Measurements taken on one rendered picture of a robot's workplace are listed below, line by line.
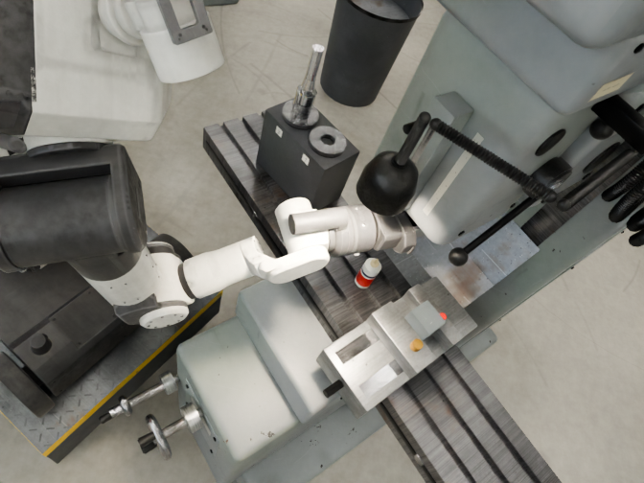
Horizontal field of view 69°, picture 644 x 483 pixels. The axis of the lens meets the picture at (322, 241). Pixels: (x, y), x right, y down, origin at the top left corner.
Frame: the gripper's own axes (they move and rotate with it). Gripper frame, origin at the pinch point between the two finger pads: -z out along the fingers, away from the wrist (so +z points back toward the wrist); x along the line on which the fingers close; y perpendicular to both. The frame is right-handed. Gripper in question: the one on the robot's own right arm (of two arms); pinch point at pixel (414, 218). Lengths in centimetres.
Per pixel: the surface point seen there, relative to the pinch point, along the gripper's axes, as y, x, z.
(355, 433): 103, -24, -13
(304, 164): 15.5, 28.4, 9.8
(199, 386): 51, -7, 40
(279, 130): 13.4, 37.6, 13.6
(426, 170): -21.8, -4.9, 10.9
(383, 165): -27.3, -7.5, 21.3
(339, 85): 110, 162, -79
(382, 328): 19.1, -13.5, 5.2
